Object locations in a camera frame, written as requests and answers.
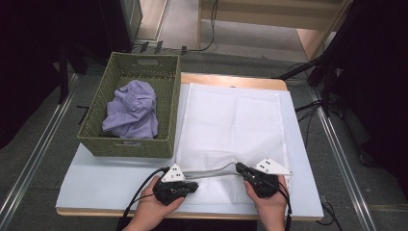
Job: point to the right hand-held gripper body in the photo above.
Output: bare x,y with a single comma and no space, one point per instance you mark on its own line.
266,186

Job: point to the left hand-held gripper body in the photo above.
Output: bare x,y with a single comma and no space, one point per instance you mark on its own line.
171,192

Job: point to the white mesh laundry bag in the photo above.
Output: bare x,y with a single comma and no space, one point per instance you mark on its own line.
231,128

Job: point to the lavender shirt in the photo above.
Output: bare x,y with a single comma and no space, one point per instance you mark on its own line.
133,112

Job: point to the green woven basket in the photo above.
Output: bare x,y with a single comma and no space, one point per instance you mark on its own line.
141,96

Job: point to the person's right hand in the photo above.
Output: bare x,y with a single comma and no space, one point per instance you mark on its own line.
271,203

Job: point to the person's left hand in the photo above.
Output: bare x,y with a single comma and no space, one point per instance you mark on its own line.
154,205

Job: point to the white table mat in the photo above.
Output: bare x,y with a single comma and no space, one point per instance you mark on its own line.
112,183

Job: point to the wooden table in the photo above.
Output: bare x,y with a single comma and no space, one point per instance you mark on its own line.
224,79

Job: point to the black metal stand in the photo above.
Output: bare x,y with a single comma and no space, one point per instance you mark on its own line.
327,64

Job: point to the light wooden shelf unit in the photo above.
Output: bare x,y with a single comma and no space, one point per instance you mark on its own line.
256,12

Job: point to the dark cabinet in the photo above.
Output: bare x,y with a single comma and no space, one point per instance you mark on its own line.
122,22

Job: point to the metal floor rail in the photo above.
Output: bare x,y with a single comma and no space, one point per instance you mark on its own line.
336,150
38,150

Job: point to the black metal frame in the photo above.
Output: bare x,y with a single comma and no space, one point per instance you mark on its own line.
64,70

